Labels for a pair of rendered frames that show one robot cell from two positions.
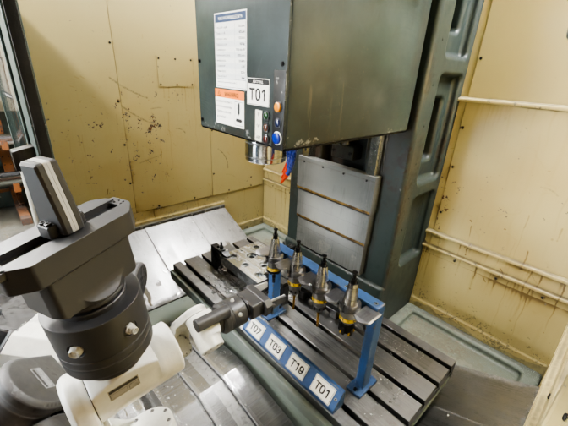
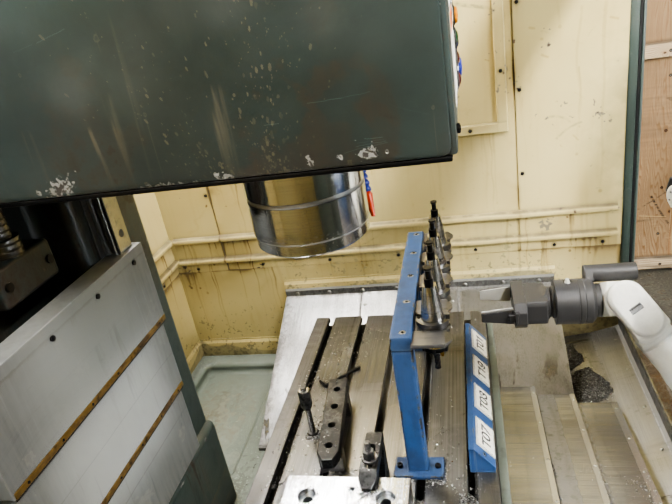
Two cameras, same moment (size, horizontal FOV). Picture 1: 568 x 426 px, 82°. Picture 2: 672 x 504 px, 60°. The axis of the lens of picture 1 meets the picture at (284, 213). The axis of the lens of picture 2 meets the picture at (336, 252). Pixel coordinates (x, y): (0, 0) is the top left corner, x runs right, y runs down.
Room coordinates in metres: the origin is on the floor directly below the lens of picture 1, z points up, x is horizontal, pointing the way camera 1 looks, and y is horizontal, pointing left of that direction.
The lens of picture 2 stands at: (1.62, 0.73, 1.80)
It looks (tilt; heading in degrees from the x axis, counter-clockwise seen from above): 24 degrees down; 238
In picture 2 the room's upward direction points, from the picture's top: 10 degrees counter-clockwise
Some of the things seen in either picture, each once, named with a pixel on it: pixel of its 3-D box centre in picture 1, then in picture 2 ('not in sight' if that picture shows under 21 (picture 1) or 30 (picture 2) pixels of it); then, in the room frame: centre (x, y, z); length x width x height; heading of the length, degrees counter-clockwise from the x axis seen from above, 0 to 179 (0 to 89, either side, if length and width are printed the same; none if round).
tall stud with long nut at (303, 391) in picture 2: not in sight; (308, 410); (1.17, -0.23, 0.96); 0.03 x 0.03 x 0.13
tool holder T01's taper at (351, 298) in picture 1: (352, 292); (436, 228); (0.76, -0.20, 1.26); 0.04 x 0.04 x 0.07
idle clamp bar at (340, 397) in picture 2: (319, 299); (335, 426); (1.14, -0.17, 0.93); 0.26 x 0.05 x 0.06; 49
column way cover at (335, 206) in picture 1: (330, 213); (109, 427); (1.55, -0.24, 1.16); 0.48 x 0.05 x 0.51; 44
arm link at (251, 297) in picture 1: (244, 305); (544, 301); (0.77, 0.10, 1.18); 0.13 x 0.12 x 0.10; 44
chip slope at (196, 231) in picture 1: (193, 256); not in sight; (1.72, 0.54, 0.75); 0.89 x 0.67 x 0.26; 134
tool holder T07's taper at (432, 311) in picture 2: (275, 246); (430, 300); (1.00, 0.03, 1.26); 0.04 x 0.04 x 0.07
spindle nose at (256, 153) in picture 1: (265, 144); (306, 193); (1.24, 0.08, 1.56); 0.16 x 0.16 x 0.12
